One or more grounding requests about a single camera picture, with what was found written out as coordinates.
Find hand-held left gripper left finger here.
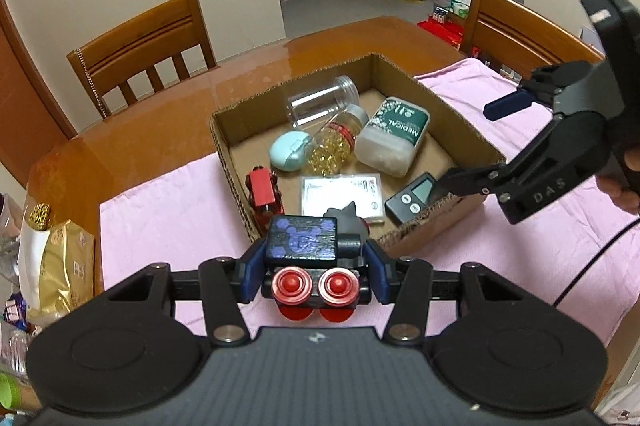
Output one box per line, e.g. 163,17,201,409
105,240,271,344

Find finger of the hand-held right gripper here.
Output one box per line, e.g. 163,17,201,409
435,113,608,203
482,60,596,123

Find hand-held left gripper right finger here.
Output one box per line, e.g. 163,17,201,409
364,240,513,343

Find black toy car red wheels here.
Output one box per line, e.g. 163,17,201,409
261,215,373,322

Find black digital timer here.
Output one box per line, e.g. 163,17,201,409
385,172,451,224

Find red toy train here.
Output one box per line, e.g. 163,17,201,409
245,166,286,231

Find white card packet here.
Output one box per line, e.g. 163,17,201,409
300,175,387,227

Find cotton swab box green label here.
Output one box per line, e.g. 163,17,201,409
354,96,432,177

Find brown cardboard box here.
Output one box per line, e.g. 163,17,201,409
209,52,508,259

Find capsule bottle with silver cap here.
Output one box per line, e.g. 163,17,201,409
306,104,370,177

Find person's right hand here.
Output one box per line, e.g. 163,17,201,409
596,173,640,214

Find wooden chair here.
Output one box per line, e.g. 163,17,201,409
460,0,606,81
67,0,218,121

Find red boxes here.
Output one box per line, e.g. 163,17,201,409
417,16,466,51

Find pink cloth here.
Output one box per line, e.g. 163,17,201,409
99,57,640,357

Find mint green round case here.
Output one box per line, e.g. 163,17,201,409
269,131,312,171

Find clear plastic jar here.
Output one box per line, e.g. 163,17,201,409
286,76,358,129

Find gold foil bag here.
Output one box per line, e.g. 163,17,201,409
17,203,96,327

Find clear plastic bag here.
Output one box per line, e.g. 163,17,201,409
0,193,26,291

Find green capped bottle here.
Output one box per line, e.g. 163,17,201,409
0,371,23,409

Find wooden door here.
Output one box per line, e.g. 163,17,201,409
0,0,76,187

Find black cable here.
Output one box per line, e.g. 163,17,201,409
552,216,640,307

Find metal chain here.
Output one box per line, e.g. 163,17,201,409
74,48,110,121

